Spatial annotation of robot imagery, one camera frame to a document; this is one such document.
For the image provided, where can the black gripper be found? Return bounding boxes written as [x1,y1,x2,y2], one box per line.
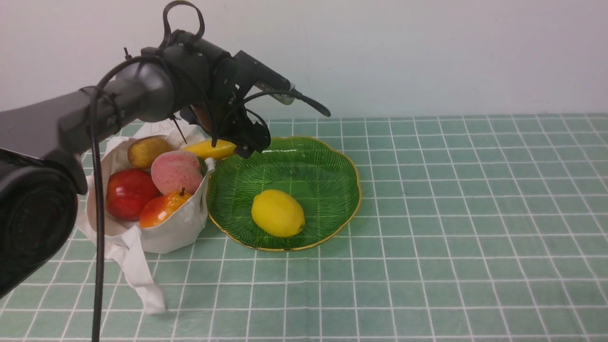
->
[161,31,271,158]

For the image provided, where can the yellow banana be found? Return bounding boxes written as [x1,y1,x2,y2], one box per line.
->
[182,139,237,161]

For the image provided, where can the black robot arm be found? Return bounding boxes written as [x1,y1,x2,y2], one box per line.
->
[1,30,291,296]

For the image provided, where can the brown yellow kiwi fruit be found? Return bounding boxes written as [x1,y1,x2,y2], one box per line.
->
[127,136,174,170]

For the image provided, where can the white cloth tote bag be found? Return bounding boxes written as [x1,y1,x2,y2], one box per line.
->
[101,122,215,314]

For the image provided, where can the pink peach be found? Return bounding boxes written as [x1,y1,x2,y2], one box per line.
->
[150,150,203,195]

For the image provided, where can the red apple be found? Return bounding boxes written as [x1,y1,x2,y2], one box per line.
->
[105,169,160,222]

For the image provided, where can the orange red pear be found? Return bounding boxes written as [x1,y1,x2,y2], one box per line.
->
[139,188,192,228]

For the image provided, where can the yellow lemon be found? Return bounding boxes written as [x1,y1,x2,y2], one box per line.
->
[251,189,305,238]

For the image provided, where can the green glass leaf plate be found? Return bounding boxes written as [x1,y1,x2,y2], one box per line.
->
[206,136,362,252]

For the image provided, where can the green checkered tablecloth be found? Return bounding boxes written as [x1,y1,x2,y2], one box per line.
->
[0,113,608,342]

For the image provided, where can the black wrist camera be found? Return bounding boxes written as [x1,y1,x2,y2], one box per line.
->
[234,50,295,95]

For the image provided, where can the black cable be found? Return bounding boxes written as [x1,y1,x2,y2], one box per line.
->
[89,57,162,342]

